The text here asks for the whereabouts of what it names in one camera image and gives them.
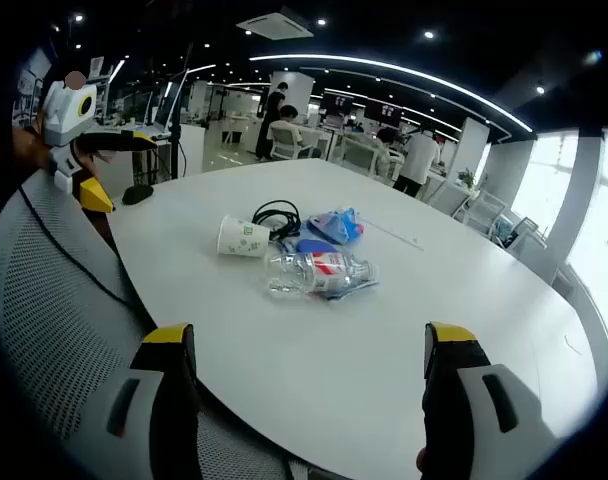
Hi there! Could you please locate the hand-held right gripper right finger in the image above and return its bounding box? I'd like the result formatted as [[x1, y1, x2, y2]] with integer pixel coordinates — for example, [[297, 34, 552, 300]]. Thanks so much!
[[421, 321, 560, 480]]

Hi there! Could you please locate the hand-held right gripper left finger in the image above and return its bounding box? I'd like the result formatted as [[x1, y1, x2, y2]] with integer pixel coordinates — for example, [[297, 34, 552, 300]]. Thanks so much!
[[66, 322, 203, 480]]

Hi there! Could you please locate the white paper cup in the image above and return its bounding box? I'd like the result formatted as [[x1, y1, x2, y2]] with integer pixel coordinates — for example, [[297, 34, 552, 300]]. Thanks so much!
[[216, 214, 271, 260]]

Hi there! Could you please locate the clear plastic ruler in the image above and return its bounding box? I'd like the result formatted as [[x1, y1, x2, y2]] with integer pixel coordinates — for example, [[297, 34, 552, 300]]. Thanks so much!
[[358, 215, 425, 251]]

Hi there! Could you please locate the clear plastic bottle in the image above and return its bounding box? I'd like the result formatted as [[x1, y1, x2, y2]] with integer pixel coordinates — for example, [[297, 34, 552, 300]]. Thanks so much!
[[265, 251, 380, 301]]

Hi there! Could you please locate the blue cloth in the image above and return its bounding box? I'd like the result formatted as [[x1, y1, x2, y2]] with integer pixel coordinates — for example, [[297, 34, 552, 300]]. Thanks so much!
[[271, 234, 380, 304]]

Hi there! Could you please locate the blue tissue packet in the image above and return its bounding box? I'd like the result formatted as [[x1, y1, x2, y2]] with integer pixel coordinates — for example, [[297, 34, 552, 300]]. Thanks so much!
[[307, 207, 365, 246]]

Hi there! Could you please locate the black stand pole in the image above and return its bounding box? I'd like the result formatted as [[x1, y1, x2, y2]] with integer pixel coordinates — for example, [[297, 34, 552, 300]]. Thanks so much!
[[171, 42, 195, 179]]

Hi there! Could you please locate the grey mesh office chair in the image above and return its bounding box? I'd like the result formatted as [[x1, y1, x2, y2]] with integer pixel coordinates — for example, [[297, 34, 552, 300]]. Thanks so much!
[[0, 172, 305, 480]]

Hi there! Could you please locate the white table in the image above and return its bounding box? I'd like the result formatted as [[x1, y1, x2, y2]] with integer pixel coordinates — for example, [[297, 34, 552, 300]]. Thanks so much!
[[106, 158, 608, 480]]

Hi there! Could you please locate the white office chair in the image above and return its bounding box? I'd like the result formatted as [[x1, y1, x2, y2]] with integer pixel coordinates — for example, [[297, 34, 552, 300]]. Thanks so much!
[[268, 123, 305, 161], [451, 187, 505, 236]]

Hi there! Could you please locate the ceiling air vent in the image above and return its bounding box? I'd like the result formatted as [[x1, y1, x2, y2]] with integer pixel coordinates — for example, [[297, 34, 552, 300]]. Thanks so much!
[[236, 12, 315, 41]]

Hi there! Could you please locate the curved ceiling light strip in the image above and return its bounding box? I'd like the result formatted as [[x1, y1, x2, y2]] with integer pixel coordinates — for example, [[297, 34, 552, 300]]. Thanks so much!
[[248, 53, 535, 134]]

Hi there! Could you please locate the dark wall screen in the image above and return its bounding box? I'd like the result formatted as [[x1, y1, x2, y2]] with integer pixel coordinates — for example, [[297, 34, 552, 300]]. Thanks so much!
[[366, 102, 403, 126], [323, 92, 355, 114]]

